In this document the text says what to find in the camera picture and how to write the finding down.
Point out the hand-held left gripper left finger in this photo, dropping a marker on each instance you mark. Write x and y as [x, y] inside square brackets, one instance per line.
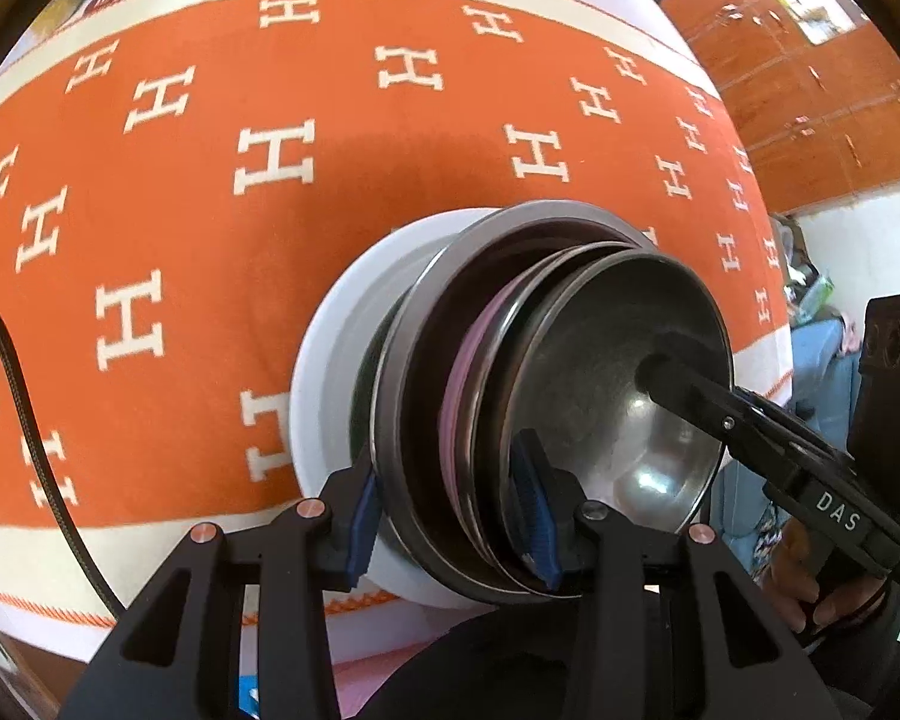
[364, 517]

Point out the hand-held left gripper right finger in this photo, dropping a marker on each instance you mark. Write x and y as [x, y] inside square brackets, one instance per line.
[536, 510]

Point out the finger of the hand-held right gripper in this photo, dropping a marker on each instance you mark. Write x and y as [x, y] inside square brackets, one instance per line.
[787, 420]
[682, 390]

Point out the small steel bowl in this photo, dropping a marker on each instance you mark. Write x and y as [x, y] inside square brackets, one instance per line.
[607, 390]

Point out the green plate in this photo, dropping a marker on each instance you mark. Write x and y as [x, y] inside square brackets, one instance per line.
[364, 405]

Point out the pink steel bowl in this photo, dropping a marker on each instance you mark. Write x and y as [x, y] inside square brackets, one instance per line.
[469, 367]

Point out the white plate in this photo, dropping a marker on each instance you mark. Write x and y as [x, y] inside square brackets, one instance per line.
[330, 360]

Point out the large steel bowl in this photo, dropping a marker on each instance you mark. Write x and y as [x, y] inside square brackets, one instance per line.
[412, 360]

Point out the person's right hand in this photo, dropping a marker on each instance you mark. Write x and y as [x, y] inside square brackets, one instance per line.
[847, 600]

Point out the blue cloth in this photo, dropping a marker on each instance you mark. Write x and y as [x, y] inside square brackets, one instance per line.
[817, 360]

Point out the orange patterned blanket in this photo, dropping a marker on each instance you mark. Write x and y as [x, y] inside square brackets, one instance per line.
[157, 202]

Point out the wooden wall cabinet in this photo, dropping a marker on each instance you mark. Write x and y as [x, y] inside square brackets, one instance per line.
[817, 105]

